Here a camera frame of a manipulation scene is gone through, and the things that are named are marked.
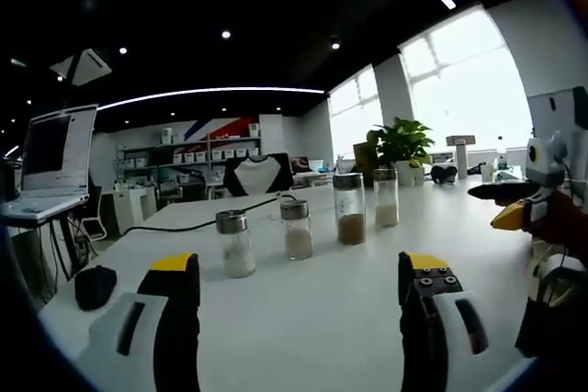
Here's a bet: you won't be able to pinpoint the black cloth lump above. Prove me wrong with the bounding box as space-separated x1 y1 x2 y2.
73 265 119 311

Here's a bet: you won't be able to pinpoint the tall seasoning bottle brown powder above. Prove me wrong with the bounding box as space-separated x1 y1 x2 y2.
333 173 368 246

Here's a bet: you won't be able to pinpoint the storage shelf with white bins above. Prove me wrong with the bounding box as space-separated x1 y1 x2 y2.
117 133 263 182

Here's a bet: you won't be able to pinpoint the short seasoning bottle white powder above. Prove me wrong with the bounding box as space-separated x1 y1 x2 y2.
215 210 257 279

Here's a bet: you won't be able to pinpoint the short seasoning bottle beige grains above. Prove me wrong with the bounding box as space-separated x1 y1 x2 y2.
279 199 314 261

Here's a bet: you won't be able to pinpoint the black rounded object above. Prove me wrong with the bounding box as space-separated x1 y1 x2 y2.
430 163 458 185

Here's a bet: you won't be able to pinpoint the open white laptop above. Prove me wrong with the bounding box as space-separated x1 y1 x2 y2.
2 104 99 229

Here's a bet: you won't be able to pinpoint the black and white office chair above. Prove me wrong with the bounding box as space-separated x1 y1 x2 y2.
223 152 295 198

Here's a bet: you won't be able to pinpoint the white mesh office chair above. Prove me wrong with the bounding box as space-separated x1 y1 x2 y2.
75 185 106 242

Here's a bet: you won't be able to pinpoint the black cable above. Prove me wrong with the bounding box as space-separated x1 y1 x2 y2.
130 193 282 234

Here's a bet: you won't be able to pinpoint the brown cardboard box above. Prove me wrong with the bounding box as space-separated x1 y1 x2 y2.
352 141 382 176

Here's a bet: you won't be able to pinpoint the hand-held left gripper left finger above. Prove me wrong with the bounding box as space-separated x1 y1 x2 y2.
73 252 202 392

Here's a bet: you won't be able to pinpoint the ceiling air conditioner unit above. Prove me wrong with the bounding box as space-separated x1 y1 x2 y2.
49 48 113 87

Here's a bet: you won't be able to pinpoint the tall seasoning bottle white powder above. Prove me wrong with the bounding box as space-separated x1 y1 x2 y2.
372 168 400 229

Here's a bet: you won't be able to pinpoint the white plant pot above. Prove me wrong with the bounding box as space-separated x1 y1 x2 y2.
394 160 426 188

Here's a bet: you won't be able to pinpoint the white worn device with cable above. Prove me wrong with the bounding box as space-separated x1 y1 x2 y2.
526 252 588 307

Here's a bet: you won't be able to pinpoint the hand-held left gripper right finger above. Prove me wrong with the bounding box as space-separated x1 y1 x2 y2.
397 252 496 392

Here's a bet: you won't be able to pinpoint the green potted plant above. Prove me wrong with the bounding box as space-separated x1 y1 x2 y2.
366 117 436 169

